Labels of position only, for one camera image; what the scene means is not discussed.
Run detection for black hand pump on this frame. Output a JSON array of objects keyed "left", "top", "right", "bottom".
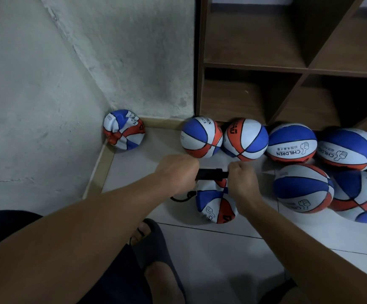
[{"left": 170, "top": 168, "right": 230, "bottom": 203}]

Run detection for person's right forearm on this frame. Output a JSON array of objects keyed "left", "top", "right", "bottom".
[{"left": 243, "top": 198, "right": 367, "bottom": 304}]

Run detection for person's left hand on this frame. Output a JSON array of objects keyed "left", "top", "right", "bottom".
[{"left": 153, "top": 154, "right": 201, "bottom": 199}]

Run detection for black sandal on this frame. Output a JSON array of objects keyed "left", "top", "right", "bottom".
[
  {"left": 128, "top": 217, "right": 187, "bottom": 304},
  {"left": 258, "top": 278, "right": 298, "bottom": 304}
]

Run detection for person's right hand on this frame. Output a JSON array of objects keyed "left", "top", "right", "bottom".
[{"left": 227, "top": 160, "right": 265, "bottom": 213}]

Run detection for person's left foot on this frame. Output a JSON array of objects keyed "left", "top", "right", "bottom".
[{"left": 130, "top": 222, "right": 184, "bottom": 304}]

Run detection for person's left forearm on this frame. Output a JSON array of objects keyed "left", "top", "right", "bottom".
[{"left": 0, "top": 180, "right": 172, "bottom": 304}]

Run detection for brown wooden cubby shelf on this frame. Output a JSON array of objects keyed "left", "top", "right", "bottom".
[{"left": 193, "top": 0, "right": 367, "bottom": 133}]

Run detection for beige baseboard strip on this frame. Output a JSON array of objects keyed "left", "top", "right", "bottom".
[
  {"left": 83, "top": 141, "right": 116, "bottom": 200},
  {"left": 142, "top": 117, "right": 187, "bottom": 130}
]

